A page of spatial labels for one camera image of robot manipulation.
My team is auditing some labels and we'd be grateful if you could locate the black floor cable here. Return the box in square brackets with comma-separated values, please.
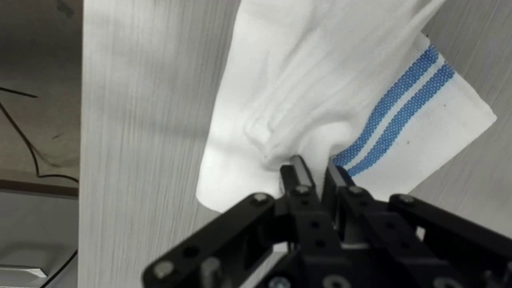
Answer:
[0, 85, 82, 186]

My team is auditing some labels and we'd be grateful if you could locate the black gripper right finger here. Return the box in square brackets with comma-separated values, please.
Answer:
[322, 160, 512, 288]

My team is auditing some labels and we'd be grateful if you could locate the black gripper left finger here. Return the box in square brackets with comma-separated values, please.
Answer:
[143, 154, 327, 288]

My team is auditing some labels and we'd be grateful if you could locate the white towel with blue stripes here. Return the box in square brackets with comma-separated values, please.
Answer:
[196, 0, 500, 215]

